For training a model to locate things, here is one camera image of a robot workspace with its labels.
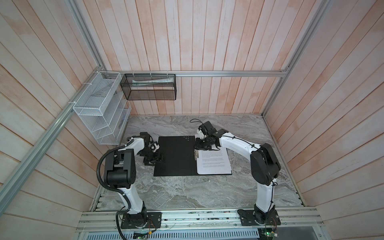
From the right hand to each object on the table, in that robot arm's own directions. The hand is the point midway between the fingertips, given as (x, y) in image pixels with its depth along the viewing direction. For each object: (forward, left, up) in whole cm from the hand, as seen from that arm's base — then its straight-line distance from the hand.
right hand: (194, 146), depth 92 cm
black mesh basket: (+38, +33, +18) cm, 53 cm away
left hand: (-10, +22, -6) cm, 25 cm away
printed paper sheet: (-6, -13, -9) cm, 17 cm away
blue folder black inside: (-6, +9, -3) cm, 11 cm away
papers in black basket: (+28, +36, +28) cm, 54 cm away
